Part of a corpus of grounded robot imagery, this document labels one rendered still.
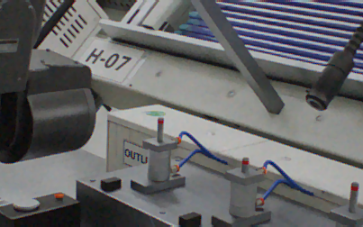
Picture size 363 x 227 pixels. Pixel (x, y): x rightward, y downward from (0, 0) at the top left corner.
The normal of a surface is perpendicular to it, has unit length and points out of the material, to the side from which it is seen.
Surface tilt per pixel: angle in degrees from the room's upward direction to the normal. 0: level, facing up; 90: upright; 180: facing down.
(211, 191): 45
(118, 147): 135
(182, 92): 90
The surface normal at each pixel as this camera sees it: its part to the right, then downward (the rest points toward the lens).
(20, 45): 0.77, 0.33
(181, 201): 0.04, -0.97
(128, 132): -0.74, 0.13
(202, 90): -0.49, -0.59
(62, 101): 0.71, -0.38
